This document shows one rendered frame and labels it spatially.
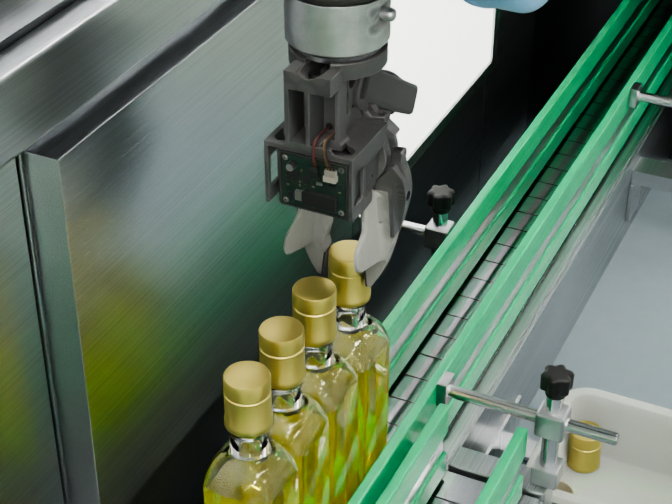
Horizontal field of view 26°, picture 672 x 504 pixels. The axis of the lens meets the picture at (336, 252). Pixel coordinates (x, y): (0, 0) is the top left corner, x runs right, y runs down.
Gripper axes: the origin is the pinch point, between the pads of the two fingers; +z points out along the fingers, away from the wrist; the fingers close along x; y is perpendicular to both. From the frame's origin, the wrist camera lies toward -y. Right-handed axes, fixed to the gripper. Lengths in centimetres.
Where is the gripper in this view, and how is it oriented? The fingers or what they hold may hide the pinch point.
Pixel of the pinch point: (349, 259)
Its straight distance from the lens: 116.0
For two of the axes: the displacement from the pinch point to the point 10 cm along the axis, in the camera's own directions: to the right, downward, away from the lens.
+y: -4.3, 5.1, -7.5
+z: 0.0, 8.3, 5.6
